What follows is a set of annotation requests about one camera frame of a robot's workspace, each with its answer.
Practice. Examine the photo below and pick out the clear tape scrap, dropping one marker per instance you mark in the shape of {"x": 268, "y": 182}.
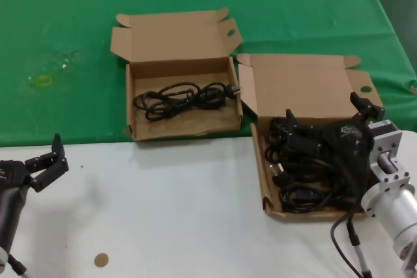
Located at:
{"x": 64, "y": 64}

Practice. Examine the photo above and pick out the cardboard box with round hole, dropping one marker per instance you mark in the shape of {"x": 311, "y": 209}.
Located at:
{"x": 299, "y": 89}

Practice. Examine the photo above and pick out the green table cloth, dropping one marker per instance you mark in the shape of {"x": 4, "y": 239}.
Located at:
{"x": 65, "y": 14}

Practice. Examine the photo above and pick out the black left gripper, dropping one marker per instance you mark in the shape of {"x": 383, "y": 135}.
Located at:
{"x": 11, "y": 175}

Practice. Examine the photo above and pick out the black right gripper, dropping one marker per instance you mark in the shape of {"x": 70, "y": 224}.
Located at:
{"x": 349, "y": 141}

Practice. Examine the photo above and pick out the round brown cardboard disc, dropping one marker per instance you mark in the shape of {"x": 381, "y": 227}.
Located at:
{"x": 101, "y": 260}

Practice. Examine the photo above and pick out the cardboard box with oval hole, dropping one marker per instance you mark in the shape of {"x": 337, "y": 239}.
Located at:
{"x": 182, "y": 128}

